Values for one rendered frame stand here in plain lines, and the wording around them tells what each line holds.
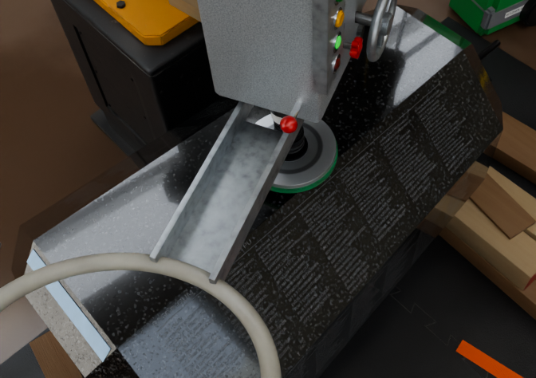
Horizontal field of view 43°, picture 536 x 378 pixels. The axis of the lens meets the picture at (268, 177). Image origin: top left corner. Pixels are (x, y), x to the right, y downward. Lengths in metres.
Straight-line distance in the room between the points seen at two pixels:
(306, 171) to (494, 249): 0.91
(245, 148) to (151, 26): 0.78
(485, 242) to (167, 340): 1.16
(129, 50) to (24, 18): 1.45
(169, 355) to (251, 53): 0.66
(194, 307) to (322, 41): 0.66
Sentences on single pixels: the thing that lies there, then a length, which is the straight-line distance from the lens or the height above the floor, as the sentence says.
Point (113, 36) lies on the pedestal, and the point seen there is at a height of 0.74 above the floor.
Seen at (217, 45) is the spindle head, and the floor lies 1.27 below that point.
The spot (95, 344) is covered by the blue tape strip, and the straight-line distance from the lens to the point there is 1.47.
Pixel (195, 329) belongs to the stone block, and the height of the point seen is 0.76.
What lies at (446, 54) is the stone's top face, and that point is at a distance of 1.82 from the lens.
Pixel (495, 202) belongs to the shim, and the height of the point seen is 0.21.
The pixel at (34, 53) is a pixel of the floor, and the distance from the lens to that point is 3.21.
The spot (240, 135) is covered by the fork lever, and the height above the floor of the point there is 1.07.
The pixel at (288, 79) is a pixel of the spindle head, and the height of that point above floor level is 1.23.
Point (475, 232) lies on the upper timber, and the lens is 2.25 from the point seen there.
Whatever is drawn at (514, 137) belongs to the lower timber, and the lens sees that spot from 2.64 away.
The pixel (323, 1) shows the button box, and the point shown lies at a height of 1.44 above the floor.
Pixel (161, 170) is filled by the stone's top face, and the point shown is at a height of 0.82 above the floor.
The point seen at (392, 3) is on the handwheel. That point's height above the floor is 1.20.
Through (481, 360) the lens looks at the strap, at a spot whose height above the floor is 0.02.
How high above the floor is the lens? 2.12
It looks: 56 degrees down
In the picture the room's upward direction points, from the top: 6 degrees counter-clockwise
